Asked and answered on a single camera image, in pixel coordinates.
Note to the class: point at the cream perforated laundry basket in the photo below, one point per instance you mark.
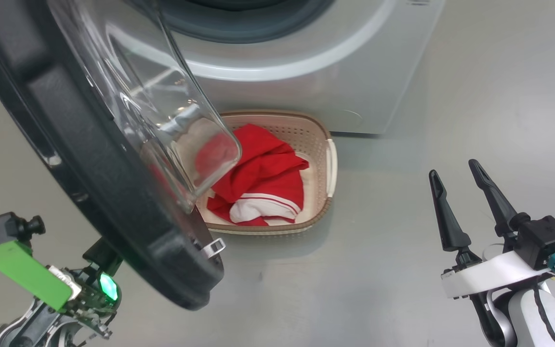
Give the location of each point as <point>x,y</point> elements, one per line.
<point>316,140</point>

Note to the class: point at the white front-load washing machine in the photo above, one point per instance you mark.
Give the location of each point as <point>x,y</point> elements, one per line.
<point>306,82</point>

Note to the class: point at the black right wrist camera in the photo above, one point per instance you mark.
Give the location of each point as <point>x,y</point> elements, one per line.
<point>549,241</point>

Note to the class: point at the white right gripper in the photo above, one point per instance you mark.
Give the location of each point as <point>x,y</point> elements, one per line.
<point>489,274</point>

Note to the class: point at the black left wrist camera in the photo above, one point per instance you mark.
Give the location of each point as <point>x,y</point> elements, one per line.
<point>5,226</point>

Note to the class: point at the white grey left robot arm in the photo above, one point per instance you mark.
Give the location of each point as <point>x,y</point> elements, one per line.
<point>22,332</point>

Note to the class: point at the red and white garment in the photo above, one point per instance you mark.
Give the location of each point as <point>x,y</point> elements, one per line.
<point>268,173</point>

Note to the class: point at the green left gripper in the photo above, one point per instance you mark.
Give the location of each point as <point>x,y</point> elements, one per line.
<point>22,272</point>

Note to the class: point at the round glass washing machine door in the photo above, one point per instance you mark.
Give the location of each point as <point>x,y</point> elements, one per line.
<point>65,144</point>

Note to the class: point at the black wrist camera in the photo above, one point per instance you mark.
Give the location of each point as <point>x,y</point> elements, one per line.
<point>5,226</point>
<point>549,241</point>

